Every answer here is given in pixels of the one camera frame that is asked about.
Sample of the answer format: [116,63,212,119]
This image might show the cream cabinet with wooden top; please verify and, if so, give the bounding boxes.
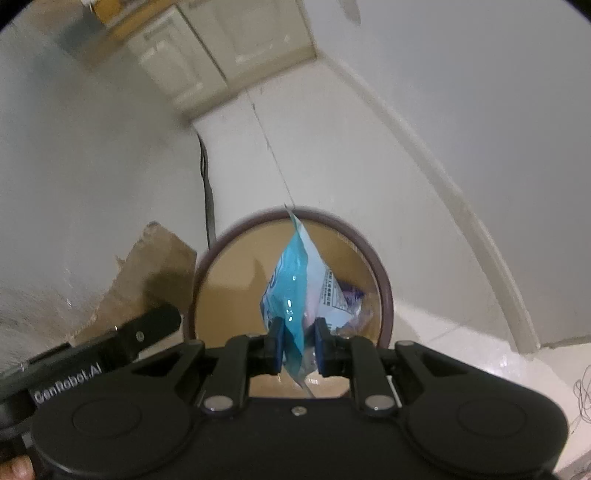
[81,0,320,118]

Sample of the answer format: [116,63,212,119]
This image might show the light blue snack packet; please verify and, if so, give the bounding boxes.
[259,208,366,389]

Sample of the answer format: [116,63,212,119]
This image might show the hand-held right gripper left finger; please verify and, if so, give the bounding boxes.
[131,318,285,416]

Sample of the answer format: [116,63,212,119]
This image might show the purple blue snack bag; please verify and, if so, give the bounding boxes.
[339,285,369,331]

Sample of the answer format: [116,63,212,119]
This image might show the black floor cable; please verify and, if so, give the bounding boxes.
[197,133,219,248]

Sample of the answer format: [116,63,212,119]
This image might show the person's left hand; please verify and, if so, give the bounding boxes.
[0,455,37,480]

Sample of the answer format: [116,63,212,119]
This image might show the brown cardboard packaging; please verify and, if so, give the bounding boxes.
[69,222,199,345]

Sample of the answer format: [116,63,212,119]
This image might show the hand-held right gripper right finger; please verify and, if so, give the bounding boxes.
[314,318,467,415]

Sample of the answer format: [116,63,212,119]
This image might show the beige bin with brown rim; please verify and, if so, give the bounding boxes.
[191,206,396,400]

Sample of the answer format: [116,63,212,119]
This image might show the white bar counter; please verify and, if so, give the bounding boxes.
[0,18,215,374]

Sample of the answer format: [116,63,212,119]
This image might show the thin black wire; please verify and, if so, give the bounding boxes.
[571,364,591,435]

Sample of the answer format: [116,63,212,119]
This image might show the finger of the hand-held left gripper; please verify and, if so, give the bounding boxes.
[115,304,182,365]

